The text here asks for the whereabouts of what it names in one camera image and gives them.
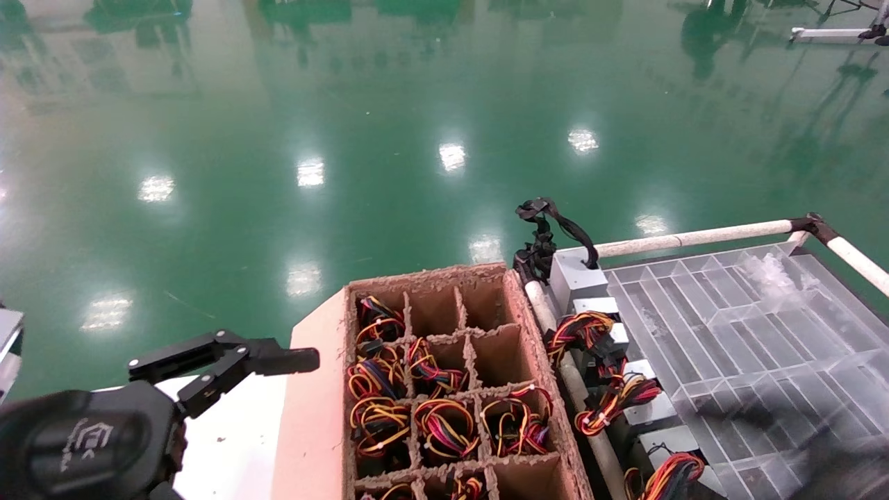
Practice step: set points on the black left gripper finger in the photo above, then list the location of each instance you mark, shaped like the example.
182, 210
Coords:
212, 389
208, 351

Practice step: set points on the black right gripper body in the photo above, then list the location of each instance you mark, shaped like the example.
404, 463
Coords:
858, 476

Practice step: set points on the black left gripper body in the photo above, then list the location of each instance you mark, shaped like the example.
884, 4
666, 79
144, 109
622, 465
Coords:
90, 444

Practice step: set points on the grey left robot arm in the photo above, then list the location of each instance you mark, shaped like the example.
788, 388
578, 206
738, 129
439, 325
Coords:
8, 347

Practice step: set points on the clear plastic divider tray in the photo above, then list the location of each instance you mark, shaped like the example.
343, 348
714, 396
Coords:
764, 455
701, 305

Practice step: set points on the brown cardboard divider box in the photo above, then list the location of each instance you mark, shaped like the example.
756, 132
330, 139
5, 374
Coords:
312, 417

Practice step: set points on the white crumpled plastic scrap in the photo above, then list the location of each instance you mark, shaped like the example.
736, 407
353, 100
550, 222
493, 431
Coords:
774, 274

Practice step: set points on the black pipe corner joint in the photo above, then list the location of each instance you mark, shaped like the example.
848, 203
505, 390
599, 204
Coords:
812, 223

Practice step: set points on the white metal base bar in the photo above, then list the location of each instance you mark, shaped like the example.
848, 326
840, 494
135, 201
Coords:
825, 33

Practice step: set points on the black stand foot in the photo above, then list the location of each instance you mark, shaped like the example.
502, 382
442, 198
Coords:
875, 32

